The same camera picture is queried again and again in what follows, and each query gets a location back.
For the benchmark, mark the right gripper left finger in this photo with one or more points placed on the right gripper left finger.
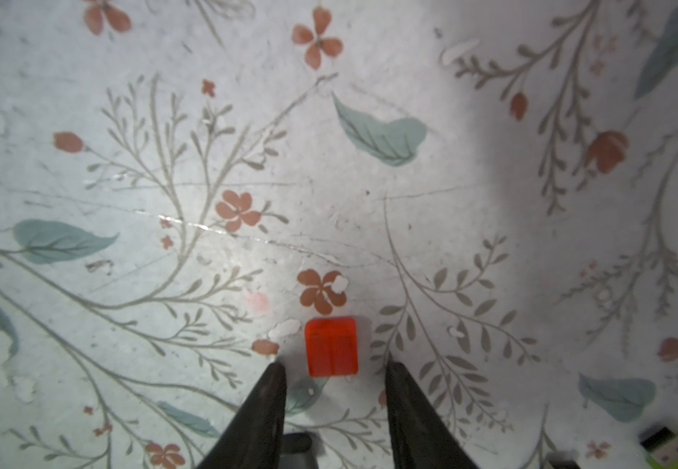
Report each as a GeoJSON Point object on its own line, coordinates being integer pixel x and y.
{"type": "Point", "coordinates": [254, 436]}

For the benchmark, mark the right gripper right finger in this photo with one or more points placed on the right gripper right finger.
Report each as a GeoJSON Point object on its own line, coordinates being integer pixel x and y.
{"type": "Point", "coordinates": [419, 437]}

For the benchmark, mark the green usb drive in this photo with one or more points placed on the green usb drive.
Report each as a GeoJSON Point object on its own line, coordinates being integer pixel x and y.
{"type": "Point", "coordinates": [661, 448]}

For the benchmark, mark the black usb drive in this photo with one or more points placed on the black usb drive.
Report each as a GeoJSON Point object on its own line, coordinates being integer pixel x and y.
{"type": "Point", "coordinates": [297, 452]}

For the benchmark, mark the red usb cap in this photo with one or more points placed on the red usb cap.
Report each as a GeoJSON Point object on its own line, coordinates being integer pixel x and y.
{"type": "Point", "coordinates": [332, 347]}

